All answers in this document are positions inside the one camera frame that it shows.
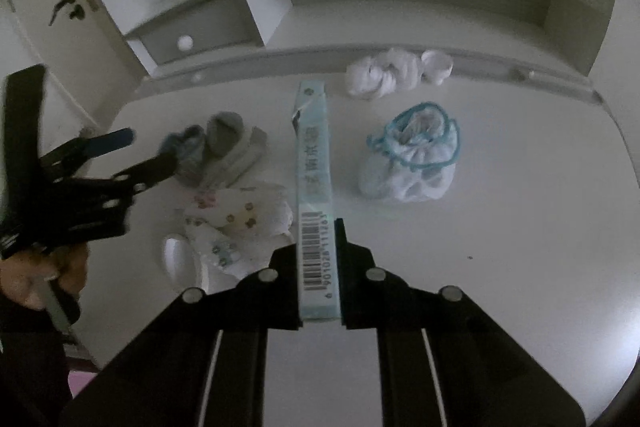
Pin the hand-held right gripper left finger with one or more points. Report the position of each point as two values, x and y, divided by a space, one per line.
285 292

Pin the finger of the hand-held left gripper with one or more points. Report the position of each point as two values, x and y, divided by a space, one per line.
112 141
150 171

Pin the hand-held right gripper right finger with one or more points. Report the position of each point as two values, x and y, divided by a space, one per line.
357 287

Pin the blue grey sock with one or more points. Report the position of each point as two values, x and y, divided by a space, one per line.
187 152

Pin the light blue long box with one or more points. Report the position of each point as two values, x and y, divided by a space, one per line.
315 187

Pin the person's left forearm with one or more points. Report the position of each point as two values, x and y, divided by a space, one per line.
27 367

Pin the person's left hand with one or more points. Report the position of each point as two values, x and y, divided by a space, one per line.
30 277

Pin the white patterned cloth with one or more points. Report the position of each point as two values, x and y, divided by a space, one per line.
240 217

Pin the white door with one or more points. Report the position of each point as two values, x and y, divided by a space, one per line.
80 57

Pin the white rounded object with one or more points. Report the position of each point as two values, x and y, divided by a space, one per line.
175 259

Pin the white drawer knob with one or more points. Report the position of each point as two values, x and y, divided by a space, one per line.
185 42

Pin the white sock with teal trim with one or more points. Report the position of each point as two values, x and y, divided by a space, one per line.
410 167

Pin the black door lock knob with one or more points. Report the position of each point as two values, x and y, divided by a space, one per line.
77 12

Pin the grey drawer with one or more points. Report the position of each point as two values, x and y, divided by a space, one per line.
215 29

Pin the pink object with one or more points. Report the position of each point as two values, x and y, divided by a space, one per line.
82 377

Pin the crumpled white tissue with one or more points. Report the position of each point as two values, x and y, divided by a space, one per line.
382 74

